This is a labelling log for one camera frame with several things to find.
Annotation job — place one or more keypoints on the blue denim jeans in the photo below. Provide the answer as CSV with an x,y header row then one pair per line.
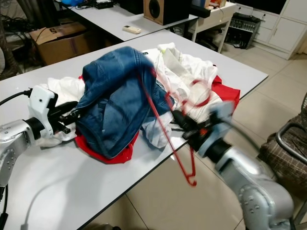
x,y
115,96

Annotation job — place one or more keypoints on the red plastic clothes hanger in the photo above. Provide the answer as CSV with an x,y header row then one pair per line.
x,y
189,103
192,182

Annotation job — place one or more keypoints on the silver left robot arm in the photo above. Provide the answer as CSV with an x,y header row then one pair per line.
x,y
14,143

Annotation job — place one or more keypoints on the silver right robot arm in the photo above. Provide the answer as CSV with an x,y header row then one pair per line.
x,y
254,182

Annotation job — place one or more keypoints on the white cloth garment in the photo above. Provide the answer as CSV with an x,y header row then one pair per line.
x,y
67,88

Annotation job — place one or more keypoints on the red garment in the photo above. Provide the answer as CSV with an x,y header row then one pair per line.
x,y
100,153

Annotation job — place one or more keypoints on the white garment yellow trim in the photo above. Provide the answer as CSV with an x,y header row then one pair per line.
x,y
182,62

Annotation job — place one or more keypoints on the taped brown cardboard box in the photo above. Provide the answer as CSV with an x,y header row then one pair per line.
x,y
57,48

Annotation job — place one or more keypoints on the brown round armchair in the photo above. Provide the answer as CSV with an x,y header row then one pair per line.
x,y
5,57

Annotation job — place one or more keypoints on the chair with plaid cushion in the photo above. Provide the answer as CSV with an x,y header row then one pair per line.
x,y
288,148

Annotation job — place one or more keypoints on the white desk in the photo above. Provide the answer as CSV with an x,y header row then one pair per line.
x,y
110,19

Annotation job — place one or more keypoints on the white remote control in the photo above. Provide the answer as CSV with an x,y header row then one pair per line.
x,y
132,29

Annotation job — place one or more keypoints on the blue object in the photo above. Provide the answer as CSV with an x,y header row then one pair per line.
x,y
72,2

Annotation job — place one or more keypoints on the black audio mixer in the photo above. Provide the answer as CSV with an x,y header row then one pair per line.
x,y
240,28

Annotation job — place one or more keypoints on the wooden speaker box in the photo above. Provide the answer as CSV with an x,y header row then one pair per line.
x,y
165,12

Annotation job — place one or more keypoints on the small black box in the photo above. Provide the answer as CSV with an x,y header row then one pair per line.
x,y
200,10

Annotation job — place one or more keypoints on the white drawer cabinet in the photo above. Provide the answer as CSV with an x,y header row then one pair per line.
x,y
285,33

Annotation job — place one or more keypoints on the black television screen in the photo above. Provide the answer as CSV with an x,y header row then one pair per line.
x,y
261,5

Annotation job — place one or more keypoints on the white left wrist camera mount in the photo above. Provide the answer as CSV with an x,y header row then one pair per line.
x,y
41,103

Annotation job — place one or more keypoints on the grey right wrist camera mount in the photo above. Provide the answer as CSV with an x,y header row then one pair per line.
x,y
220,117

